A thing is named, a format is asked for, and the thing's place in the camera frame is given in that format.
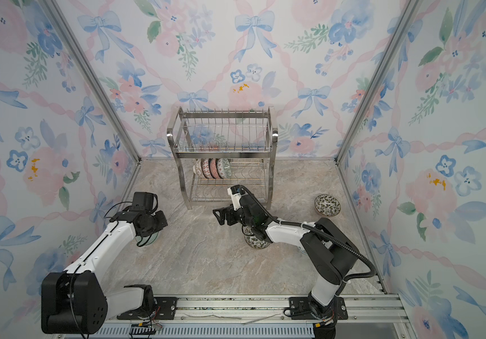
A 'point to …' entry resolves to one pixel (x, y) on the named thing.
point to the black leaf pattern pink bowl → (327, 205)
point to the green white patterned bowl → (224, 168)
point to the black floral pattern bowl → (213, 168)
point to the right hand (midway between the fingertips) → (222, 206)
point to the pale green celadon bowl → (150, 239)
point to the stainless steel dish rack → (224, 155)
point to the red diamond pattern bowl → (206, 168)
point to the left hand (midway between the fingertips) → (162, 221)
